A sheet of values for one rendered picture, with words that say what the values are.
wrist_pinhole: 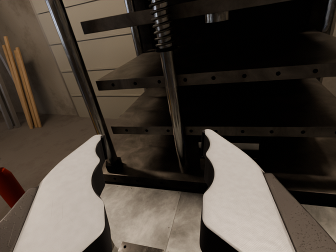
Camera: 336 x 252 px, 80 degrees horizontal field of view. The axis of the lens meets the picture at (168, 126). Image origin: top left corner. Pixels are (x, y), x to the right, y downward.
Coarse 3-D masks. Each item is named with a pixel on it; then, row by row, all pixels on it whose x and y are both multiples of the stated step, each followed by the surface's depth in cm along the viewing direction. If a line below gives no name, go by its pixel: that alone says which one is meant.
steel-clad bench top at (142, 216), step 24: (120, 192) 98; (144, 192) 96; (168, 192) 93; (192, 192) 91; (120, 216) 86; (144, 216) 84; (168, 216) 82; (192, 216) 81; (312, 216) 73; (120, 240) 77; (144, 240) 75; (168, 240) 74; (192, 240) 72
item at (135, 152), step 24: (144, 144) 134; (168, 144) 130; (192, 144) 126; (264, 144) 115; (288, 144) 112; (312, 144) 109; (144, 168) 113; (168, 168) 110; (192, 168) 107; (264, 168) 99; (288, 168) 97; (312, 168) 94; (312, 192) 84
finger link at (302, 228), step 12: (276, 180) 8; (276, 192) 8; (288, 192) 8; (276, 204) 7; (288, 204) 7; (300, 204) 7; (288, 216) 7; (300, 216) 7; (288, 228) 6; (300, 228) 6; (312, 228) 6; (300, 240) 6; (312, 240) 6; (324, 240) 6
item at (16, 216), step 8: (32, 192) 8; (24, 200) 8; (32, 200) 8; (16, 208) 7; (24, 208) 7; (8, 216) 7; (16, 216) 7; (24, 216) 7; (0, 224) 7; (8, 224) 7; (16, 224) 7; (0, 232) 6; (8, 232) 6; (16, 232) 6; (0, 240) 6; (8, 240) 6; (16, 240) 6; (0, 248) 6; (8, 248) 6
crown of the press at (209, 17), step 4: (220, 12) 91; (224, 12) 91; (228, 12) 93; (204, 16) 96; (208, 16) 94; (212, 16) 92; (216, 16) 92; (220, 16) 92; (224, 16) 92; (228, 16) 94; (204, 20) 97; (208, 20) 94; (212, 20) 93; (216, 20) 93; (220, 20) 92
